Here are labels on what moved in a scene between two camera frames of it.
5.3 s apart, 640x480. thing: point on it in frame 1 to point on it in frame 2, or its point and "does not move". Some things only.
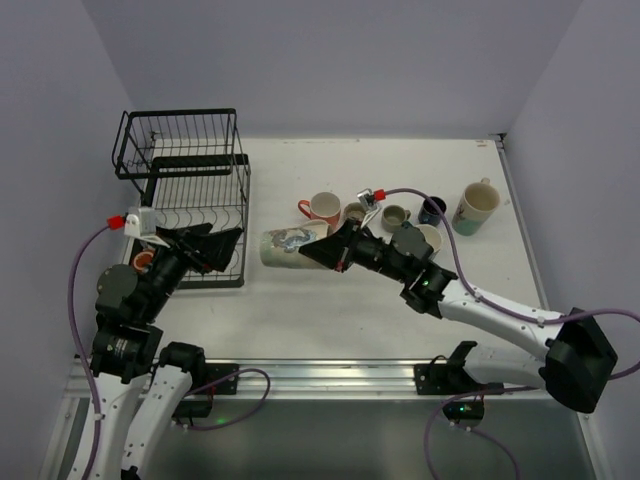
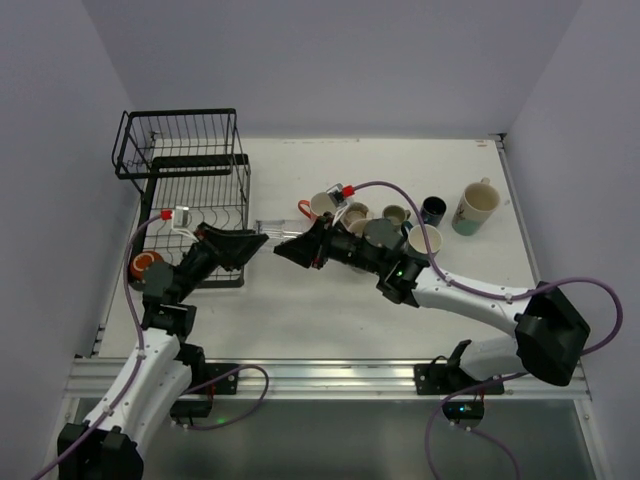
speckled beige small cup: x=354 y=210 does not move
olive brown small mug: x=393 y=216 does not move
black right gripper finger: x=332 y=250 to x=309 y=248
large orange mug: x=324 y=206 does not move
